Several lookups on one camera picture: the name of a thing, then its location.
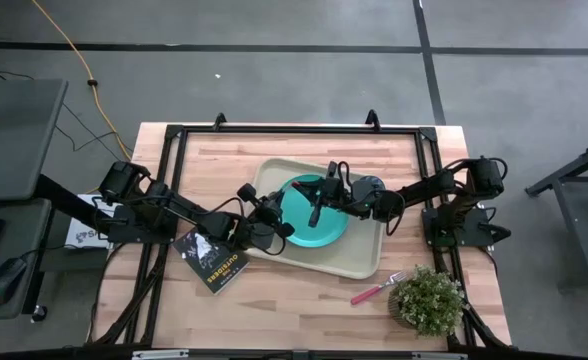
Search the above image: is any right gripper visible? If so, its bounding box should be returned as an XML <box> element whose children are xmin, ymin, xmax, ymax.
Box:
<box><xmin>291</xmin><ymin>175</ymin><xmax>358</xmax><ymax>229</ymax></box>

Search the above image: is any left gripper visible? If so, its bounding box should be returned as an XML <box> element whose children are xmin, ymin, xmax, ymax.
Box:
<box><xmin>241</xmin><ymin>189</ymin><xmax>296</xmax><ymax>251</ymax></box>

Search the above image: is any teal round plate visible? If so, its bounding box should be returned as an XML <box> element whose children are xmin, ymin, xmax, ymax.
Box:
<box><xmin>279</xmin><ymin>173</ymin><xmax>350</xmax><ymax>249</ymax></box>

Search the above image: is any pink-handled metal fork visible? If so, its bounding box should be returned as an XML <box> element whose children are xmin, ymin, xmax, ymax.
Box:
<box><xmin>349</xmin><ymin>270</ymin><xmax>408</xmax><ymax>306</ymax></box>

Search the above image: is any beige plastic tray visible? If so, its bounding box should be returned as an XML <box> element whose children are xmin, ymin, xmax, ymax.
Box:
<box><xmin>246</xmin><ymin>157</ymin><xmax>390</xmax><ymax>280</ymax></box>

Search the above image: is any black paperback book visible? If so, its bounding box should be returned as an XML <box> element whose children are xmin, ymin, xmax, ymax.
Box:
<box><xmin>172</xmin><ymin>227</ymin><xmax>250</xmax><ymax>295</ymax></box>

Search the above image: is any brown plant pot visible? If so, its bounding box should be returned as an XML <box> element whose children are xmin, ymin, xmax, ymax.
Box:
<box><xmin>387</xmin><ymin>287</ymin><xmax>415</xmax><ymax>329</ymax></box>

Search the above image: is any green artificial plant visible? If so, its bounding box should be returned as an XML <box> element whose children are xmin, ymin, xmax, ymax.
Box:
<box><xmin>396</xmin><ymin>264</ymin><xmax>468</xmax><ymax>337</ymax></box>

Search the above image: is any white cardboard box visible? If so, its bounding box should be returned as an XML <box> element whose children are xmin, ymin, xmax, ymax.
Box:
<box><xmin>64</xmin><ymin>193</ymin><xmax>125</xmax><ymax>250</ymax></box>

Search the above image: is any black side table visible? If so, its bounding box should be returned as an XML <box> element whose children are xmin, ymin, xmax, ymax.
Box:
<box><xmin>523</xmin><ymin>134</ymin><xmax>588</xmax><ymax>281</ymax></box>

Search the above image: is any grey lower desk shelf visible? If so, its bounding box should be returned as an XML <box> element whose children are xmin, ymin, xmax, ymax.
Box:
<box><xmin>0</xmin><ymin>197</ymin><xmax>53</xmax><ymax>321</ymax></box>

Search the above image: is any grey desk top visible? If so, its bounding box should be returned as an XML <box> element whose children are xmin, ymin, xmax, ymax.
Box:
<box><xmin>0</xmin><ymin>77</ymin><xmax>69</xmax><ymax>201</ymax></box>

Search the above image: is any black computer mouse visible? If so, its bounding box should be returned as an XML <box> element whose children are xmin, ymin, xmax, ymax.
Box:
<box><xmin>0</xmin><ymin>256</ymin><xmax>28</xmax><ymax>306</ymax></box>

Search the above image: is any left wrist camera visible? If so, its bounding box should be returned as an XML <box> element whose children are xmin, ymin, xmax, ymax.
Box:
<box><xmin>237</xmin><ymin>182</ymin><xmax>258</xmax><ymax>204</ymax></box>

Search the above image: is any black aluminium frame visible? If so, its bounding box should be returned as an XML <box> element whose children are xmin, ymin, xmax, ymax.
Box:
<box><xmin>86</xmin><ymin>109</ymin><xmax>515</xmax><ymax>351</ymax></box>

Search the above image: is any silver metal bracket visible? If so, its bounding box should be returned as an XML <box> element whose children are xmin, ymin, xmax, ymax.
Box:
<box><xmin>131</xmin><ymin>348</ymin><xmax>190</xmax><ymax>360</ymax></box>
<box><xmin>411</xmin><ymin>351</ymin><xmax>468</xmax><ymax>360</ymax></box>

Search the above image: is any yellow extension cable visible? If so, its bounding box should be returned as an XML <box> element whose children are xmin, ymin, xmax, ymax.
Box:
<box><xmin>31</xmin><ymin>0</ymin><xmax>133</xmax><ymax>161</ymax></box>

